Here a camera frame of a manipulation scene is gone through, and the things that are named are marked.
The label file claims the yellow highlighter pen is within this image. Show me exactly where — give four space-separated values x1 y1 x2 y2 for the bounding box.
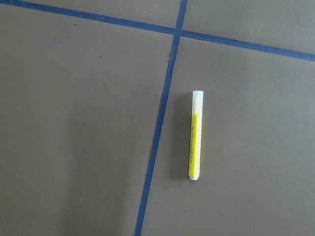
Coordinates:
188 90 204 180

